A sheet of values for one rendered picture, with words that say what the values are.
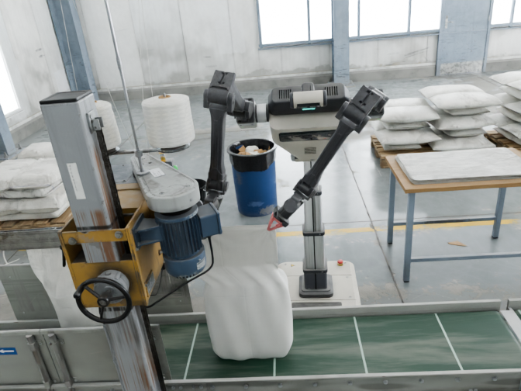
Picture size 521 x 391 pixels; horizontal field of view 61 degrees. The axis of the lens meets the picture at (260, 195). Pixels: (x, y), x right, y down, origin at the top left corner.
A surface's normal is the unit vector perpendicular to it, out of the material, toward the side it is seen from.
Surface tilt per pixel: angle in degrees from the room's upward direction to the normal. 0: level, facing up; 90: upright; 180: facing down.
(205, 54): 90
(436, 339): 0
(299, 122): 40
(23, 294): 90
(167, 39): 90
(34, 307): 90
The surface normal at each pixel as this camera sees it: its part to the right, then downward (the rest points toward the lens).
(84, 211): -0.04, 0.43
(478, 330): -0.09, -0.90
